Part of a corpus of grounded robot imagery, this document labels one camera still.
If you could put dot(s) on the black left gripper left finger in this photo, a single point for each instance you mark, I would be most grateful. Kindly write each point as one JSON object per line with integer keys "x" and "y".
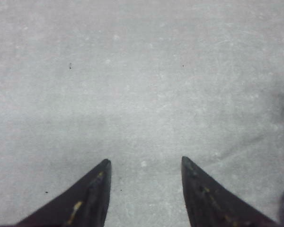
{"x": 84, "y": 204}

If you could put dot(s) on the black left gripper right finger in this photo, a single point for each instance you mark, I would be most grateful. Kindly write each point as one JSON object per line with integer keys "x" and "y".
{"x": 209, "y": 204}

